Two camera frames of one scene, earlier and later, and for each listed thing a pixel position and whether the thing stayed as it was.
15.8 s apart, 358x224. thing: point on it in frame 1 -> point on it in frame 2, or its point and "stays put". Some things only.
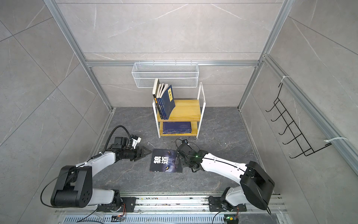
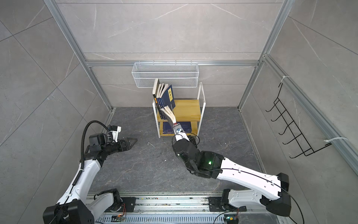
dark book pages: (159, 103) stays put
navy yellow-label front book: (178, 127) stays put
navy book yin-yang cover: (162, 90) stays put
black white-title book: (165, 160) -> (166, 113)
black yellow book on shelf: (155, 86) stays put
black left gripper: (143, 154) -> (127, 143)
